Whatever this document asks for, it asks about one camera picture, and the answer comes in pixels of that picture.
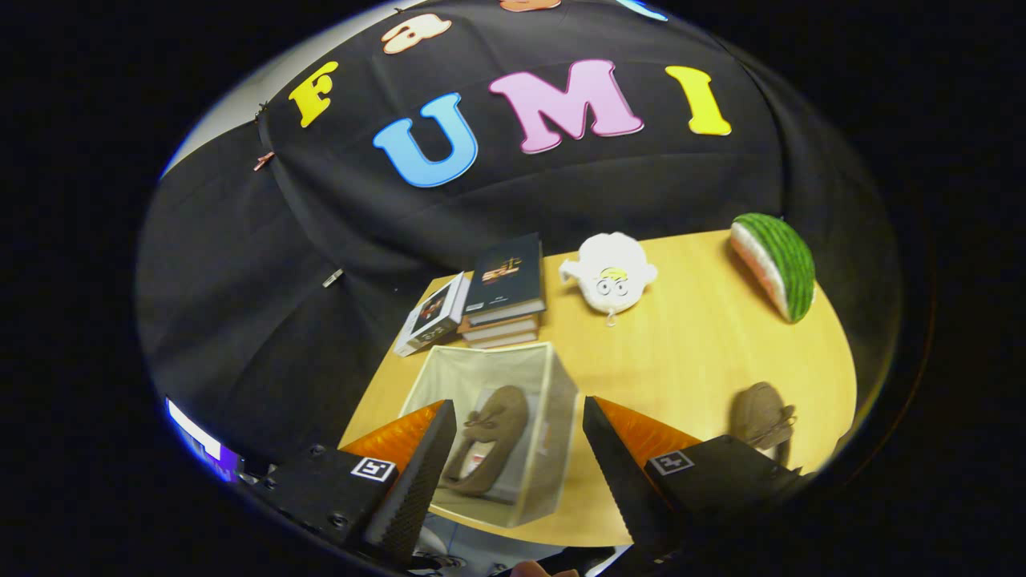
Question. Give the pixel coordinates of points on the brown suede shoe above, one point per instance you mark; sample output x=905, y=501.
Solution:
x=493, y=437
x=761, y=417

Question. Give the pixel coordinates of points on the watermelon slice toy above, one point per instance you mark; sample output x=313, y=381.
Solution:
x=781, y=256

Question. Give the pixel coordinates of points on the white plush toy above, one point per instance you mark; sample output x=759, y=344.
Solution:
x=613, y=272

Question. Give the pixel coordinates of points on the stacked hardcover book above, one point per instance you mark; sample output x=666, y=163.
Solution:
x=501, y=327
x=505, y=340

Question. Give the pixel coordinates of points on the grey fabric storage box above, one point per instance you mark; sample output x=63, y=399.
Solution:
x=553, y=433

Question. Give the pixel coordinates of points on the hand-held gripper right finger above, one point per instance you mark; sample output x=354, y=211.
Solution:
x=621, y=481

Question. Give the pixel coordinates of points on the pink clothes peg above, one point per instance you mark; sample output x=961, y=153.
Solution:
x=264, y=161

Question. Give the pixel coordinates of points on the black hardcover book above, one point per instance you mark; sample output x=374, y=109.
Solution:
x=509, y=276

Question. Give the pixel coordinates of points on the computer monitor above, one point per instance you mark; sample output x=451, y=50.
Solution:
x=196, y=437

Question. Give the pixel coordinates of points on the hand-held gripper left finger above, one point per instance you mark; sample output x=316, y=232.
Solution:
x=421, y=489

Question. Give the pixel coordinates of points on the white boxed book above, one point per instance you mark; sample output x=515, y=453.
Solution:
x=433, y=316

